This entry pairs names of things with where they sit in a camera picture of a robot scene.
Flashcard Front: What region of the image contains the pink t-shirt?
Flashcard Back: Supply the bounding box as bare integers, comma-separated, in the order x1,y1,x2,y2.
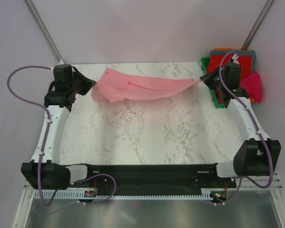
91,68,200,103

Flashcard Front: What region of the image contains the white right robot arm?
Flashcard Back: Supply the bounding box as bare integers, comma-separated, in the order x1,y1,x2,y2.
199,68,281,187

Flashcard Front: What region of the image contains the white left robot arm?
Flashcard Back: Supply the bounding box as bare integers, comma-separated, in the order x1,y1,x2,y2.
21,64,96,190

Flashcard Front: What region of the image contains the green plastic bin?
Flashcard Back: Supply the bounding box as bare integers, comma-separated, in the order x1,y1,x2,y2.
200,56,256,109

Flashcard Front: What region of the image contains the magenta t-shirt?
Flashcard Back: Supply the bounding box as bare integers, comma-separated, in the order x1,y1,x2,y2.
240,71,263,103

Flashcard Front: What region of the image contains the red t-shirt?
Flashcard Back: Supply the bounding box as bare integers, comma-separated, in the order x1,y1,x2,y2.
206,54,252,79

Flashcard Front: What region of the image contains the grey t-shirt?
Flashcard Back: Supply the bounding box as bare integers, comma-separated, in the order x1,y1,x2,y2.
210,49,256,72

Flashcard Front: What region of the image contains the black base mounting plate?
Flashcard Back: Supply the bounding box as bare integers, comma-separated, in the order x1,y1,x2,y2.
68,163,237,197

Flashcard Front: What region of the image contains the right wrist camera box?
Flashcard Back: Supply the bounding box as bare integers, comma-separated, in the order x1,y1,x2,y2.
222,63,241,83

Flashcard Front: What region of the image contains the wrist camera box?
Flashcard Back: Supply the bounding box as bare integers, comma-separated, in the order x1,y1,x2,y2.
53,64,73,82
222,63,241,83

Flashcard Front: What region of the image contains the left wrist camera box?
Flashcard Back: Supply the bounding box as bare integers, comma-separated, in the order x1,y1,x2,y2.
53,64,73,82

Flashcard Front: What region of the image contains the right aluminium frame post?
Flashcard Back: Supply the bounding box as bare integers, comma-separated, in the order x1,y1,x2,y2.
241,0,276,50

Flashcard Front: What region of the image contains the aluminium frame post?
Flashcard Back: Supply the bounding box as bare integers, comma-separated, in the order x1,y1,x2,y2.
23,0,63,62
241,0,276,50

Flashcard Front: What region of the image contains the left aluminium frame post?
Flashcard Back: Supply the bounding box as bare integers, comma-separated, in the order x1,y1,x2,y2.
23,0,63,62

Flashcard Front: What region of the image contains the white slotted cable duct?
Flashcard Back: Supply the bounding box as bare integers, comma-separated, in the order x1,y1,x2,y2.
34,189,226,200

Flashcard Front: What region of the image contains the aluminium front rail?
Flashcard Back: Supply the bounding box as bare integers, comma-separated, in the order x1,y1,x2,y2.
23,170,283,190

